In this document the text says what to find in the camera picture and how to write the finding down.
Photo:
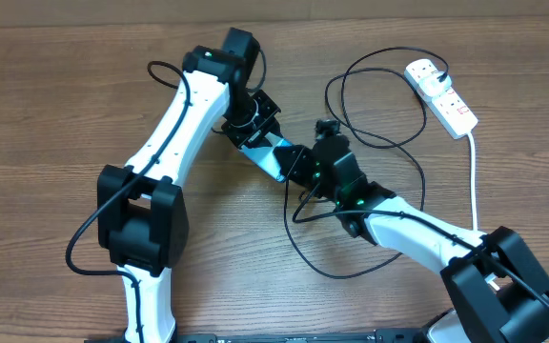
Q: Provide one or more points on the blue Samsung Galaxy smartphone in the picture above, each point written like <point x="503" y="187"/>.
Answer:
<point x="264" y="155"/>

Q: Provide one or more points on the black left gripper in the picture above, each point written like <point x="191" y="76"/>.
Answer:
<point x="266" y="121"/>

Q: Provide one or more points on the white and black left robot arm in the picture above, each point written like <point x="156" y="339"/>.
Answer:
<point x="141" y="213"/>

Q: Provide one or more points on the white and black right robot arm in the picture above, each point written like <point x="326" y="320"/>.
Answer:
<point x="499" y="290"/>

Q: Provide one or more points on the white power strip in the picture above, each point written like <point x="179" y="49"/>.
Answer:
<point x="450" y="110"/>

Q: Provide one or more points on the white charger plug adapter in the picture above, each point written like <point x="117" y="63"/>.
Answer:
<point x="435" y="84"/>

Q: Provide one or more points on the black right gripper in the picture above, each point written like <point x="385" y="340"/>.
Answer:
<point x="294" y="170"/>

